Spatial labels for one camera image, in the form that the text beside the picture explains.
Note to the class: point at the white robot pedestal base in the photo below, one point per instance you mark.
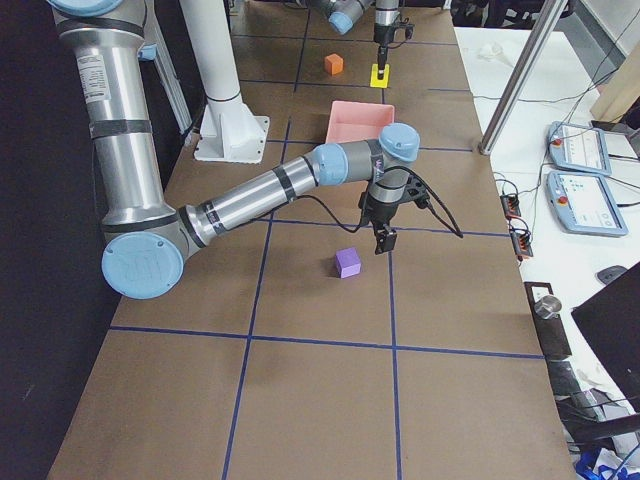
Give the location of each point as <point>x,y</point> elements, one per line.
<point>229,131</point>

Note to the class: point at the metal cylinder cup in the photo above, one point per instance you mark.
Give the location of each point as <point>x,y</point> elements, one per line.
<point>547,307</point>

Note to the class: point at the pink plastic bin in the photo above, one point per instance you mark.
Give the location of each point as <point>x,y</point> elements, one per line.
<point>353,121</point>

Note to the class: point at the purple foam block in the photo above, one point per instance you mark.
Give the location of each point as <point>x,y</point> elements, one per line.
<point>348,262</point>

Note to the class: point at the black computer mouse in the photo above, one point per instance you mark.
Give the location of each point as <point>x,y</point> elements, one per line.
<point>610,274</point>

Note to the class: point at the upper teach pendant tablet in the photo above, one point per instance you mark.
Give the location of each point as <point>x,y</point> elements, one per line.
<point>578,148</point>

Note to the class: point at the aluminium frame post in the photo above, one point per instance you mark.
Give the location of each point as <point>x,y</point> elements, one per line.
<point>549,16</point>

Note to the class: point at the orange foam block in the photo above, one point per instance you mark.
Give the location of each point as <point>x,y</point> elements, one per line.
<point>333,64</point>

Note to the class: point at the black monitor corner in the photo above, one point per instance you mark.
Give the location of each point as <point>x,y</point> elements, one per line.
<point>609,322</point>

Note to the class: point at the yellow foam block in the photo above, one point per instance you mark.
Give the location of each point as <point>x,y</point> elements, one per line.
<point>379,79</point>

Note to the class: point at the teach pendant tablet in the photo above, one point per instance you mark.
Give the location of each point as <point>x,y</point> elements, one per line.
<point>578,148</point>
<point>583,204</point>

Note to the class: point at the lower teach pendant tablet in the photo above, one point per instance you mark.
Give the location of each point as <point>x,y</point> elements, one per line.
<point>583,204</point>

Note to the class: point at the black power strip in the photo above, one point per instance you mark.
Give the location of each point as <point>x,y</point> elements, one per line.
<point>519,231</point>

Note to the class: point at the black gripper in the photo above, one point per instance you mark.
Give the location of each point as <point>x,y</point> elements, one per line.
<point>381,213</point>
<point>382,34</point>

